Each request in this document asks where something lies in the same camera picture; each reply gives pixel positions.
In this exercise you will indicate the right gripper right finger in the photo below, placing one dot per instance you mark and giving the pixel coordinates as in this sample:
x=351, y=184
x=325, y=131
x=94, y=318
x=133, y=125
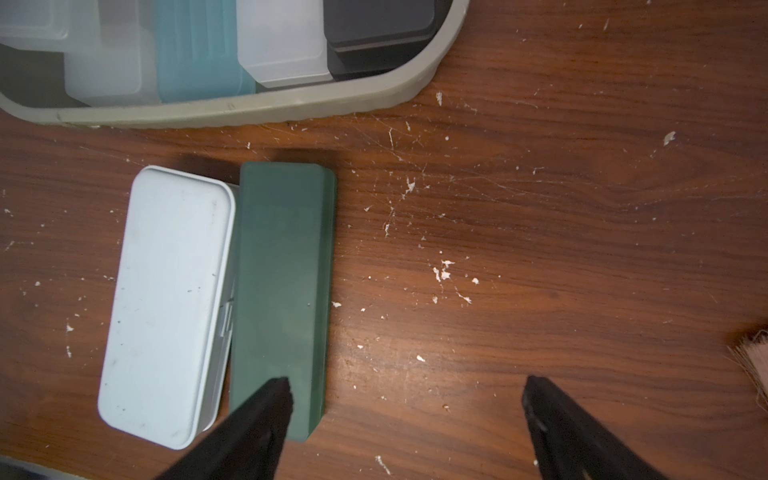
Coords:
x=569, y=443

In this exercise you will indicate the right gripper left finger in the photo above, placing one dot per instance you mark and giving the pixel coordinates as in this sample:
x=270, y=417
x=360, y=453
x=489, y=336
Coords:
x=248, y=444

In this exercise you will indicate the pale blue white pencil case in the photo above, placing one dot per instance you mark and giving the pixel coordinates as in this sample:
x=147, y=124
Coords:
x=170, y=327

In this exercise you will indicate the dark green pencil case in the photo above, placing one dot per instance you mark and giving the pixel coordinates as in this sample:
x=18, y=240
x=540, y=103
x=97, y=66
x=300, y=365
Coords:
x=284, y=264

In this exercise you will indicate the teal ribbed pencil case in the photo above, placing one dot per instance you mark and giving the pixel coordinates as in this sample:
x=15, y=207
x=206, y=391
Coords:
x=196, y=51

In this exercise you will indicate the grey-green plastic storage box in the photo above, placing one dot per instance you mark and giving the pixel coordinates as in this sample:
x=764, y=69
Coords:
x=32, y=89

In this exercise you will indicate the dark grey pencil case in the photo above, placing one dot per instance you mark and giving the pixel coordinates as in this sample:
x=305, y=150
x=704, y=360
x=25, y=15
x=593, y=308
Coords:
x=371, y=37

